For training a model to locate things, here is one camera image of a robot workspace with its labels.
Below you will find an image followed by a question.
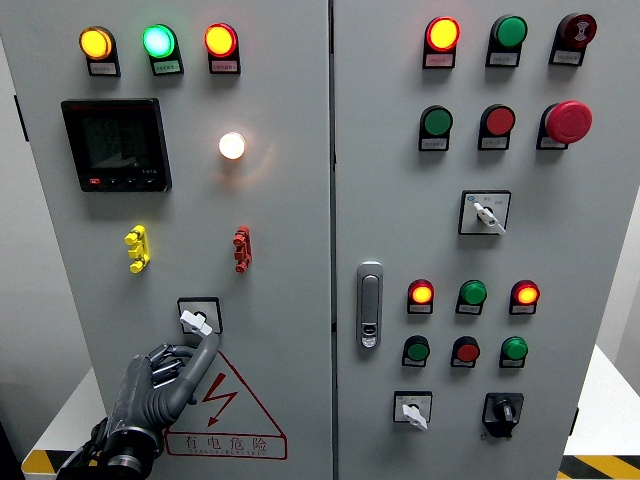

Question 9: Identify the turn switch with white handle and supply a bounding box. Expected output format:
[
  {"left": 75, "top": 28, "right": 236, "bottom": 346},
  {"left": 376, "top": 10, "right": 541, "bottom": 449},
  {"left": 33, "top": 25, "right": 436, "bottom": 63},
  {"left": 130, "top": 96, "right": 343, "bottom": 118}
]
[
  {"left": 393, "top": 390, "right": 434, "bottom": 432},
  {"left": 177, "top": 297, "right": 224, "bottom": 336}
]

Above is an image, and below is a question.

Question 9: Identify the red warning triangle sticker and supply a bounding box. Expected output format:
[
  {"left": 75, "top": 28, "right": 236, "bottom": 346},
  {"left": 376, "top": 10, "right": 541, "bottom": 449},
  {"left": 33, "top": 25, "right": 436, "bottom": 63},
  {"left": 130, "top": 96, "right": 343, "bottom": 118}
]
[{"left": 164, "top": 349, "right": 289, "bottom": 461}]

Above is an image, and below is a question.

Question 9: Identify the black yellow striped tape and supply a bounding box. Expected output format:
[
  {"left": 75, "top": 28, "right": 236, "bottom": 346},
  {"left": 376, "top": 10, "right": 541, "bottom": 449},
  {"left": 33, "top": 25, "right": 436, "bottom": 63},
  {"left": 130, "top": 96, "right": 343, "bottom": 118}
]
[
  {"left": 22, "top": 449, "right": 96, "bottom": 477},
  {"left": 557, "top": 454, "right": 640, "bottom": 480}
]

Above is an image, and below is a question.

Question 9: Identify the pale grey cabinet door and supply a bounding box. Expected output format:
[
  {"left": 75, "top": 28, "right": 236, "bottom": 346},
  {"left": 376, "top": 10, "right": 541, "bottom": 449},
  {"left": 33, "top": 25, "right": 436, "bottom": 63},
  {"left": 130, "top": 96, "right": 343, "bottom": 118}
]
[
  {"left": 332, "top": 0, "right": 640, "bottom": 480},
  {"left": 0, "top": 0, "right": 335, "bottom": 480}
]

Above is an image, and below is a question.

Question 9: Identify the silver door lock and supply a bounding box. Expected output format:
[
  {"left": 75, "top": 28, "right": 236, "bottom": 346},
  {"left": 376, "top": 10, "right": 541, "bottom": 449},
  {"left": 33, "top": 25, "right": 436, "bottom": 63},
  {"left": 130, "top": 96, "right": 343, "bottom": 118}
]
[{"left": 356, "top": 261, "right": 385, "bottom": 349}]

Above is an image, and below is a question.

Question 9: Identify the black display meter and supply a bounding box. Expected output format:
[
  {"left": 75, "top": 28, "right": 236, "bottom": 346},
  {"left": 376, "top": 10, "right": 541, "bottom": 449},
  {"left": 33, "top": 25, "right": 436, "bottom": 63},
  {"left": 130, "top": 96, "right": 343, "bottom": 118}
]
[{"left": 60, "top": 98, "right": 173, "bottom": 194}]

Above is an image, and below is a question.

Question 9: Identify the small white lamp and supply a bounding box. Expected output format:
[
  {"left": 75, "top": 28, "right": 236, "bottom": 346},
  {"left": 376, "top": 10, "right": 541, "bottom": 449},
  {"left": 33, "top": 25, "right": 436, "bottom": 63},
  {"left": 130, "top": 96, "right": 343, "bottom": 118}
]
[{"left": 218, "top": 131, "right": 247, "bottom": 161}]

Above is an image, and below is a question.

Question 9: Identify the small green push button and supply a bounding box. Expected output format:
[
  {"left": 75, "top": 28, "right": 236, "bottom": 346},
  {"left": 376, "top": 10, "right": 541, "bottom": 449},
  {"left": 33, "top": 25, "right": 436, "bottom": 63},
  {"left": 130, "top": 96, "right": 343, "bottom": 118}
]
[
  {"left": 403, "top": 335, "right": 431, "bottom": 363},
  {"left": 501, "top": 336, "right": 530, "bottom": 362}
]

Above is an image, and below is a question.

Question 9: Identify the small red lit lamp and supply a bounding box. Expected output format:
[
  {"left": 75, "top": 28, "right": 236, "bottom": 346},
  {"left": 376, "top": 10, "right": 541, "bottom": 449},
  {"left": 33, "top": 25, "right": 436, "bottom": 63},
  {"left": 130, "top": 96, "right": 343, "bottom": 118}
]
[
  {"left": 511, "top": 279, "right": 542, "bottom": 306},
  {"left": 408, "top": 279, "right": 435, "bottom": 305}
]

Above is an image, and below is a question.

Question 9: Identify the small red push button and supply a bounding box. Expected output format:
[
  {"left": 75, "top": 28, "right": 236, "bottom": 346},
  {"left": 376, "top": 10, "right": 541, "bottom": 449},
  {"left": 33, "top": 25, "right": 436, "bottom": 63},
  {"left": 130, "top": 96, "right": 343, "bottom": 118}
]
[{"left": 452, "top": 336, "right": 482, "bottom": 364}]

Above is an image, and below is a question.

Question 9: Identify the small green lamp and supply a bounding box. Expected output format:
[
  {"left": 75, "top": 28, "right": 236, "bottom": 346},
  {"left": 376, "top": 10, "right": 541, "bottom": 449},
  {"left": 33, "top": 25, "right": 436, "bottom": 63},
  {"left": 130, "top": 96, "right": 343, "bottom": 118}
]
[{"left": 458, "top": 279, "right": 488, "bottom": 306}]

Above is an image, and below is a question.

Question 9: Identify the large lit green lamp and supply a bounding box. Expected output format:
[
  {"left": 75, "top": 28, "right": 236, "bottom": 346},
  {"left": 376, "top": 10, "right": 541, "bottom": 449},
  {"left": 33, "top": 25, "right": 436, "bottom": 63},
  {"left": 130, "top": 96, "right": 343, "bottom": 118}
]
[{"left": 142, "top": 23, "right": 177, "bottom": 59}]

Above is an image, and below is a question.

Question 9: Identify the large yellow lamp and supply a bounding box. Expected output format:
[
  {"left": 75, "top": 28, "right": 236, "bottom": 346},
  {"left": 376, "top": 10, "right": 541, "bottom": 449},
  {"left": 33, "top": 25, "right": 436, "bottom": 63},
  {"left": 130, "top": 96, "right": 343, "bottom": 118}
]
[{"left": 79, "top": 26, "right": 114, "bottom": 61}]

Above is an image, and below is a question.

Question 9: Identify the large red-rimmed lit lamp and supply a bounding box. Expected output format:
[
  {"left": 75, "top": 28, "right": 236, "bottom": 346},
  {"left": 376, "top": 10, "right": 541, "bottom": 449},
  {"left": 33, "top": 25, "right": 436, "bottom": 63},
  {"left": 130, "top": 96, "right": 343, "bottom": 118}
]
[
  {"left": 425, "top": 16, "right": 462, "bottom": 52},
  {"left": 203, "top": 22, "right": 239, "bottom": 58}
]

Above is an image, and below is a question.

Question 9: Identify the large green push button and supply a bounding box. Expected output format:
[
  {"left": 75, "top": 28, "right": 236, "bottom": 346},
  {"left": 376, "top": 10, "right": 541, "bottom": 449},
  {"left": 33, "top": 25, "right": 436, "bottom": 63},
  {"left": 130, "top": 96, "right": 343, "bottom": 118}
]
[
  {"left": 420, "top": 105, "right": 454, "bottom": 138},
  {"left": 490, "top": 15, "right": 529, "bottom": 50}
]

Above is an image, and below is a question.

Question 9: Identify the large red push button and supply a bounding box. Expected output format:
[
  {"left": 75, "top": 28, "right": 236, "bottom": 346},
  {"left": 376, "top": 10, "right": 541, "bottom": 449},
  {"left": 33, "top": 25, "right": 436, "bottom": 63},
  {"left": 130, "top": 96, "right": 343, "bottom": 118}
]
[{"left": 480, "top": 104, "right": 517, "bottom": 138}]

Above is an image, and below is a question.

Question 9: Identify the large red stop button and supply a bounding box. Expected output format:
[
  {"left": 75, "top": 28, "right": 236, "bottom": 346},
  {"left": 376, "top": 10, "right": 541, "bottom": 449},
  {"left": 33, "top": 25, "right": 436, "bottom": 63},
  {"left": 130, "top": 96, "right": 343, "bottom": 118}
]
[{"left": 542, "top": 100, "right": 594, "bottom": 146}]

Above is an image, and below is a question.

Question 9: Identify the dark red buzzer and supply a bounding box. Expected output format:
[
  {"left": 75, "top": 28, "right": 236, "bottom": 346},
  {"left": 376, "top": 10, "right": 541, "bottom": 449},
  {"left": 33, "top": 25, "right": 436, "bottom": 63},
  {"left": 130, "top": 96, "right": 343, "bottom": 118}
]
[{"left": 558, "top": 12, "right": 598, "bottom": 50}]

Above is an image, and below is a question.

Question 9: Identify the small yellow handle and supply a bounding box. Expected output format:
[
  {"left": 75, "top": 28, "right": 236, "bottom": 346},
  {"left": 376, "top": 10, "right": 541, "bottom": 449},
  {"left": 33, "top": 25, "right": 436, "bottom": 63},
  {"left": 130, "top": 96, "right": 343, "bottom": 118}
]
[{"left": 124, "top": 224, "right": 151, "bottom": 274}]

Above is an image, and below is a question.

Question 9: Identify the small red handle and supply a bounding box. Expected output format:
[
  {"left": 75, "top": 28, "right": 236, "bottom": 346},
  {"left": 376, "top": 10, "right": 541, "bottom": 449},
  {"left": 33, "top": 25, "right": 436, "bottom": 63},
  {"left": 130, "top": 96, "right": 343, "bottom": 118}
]
[{"left": 232, "top": 225, "right": 253, "bottom": 275}]

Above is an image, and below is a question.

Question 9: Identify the turn switch with black handle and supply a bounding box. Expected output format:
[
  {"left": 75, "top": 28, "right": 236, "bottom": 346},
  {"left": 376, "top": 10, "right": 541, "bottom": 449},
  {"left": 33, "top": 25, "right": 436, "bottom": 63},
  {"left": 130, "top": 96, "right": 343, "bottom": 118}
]
[{"left": 481, "top": 392, "right": 526, "bottom": 440}]

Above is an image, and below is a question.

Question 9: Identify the large turn switch white handle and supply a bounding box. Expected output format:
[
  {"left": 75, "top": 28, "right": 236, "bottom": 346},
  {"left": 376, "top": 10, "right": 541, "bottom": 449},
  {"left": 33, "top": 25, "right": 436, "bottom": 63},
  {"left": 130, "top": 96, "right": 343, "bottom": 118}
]
[{"left": 458, "top": 190, "right": 512, "bottom": 237}]

